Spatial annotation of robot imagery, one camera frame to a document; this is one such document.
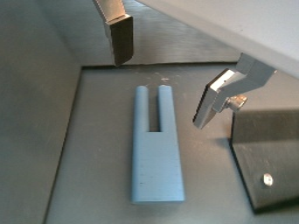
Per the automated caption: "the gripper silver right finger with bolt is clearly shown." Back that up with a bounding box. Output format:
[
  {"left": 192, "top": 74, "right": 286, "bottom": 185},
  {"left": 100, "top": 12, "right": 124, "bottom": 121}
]
[{"left": 192, "top": 53, "right": 276, "bottom": 129}]

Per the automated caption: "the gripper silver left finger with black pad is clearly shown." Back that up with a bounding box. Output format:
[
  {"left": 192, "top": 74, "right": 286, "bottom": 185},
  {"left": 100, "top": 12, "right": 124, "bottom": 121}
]
[{"left": 92, "top": 0, "right": 134, "bottom": 67}]

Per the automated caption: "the light blue forked peg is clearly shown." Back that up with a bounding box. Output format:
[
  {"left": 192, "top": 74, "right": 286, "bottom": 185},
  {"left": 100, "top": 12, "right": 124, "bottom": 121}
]
[{"left": 131, "top": 85, "right": 184, "bottom": 204}]

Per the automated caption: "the black regrasp fixture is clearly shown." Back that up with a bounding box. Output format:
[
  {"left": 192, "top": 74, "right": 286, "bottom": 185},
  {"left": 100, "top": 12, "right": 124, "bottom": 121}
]
[{"left": 230, "top": 109, "right": 299, "bottom": 213}]

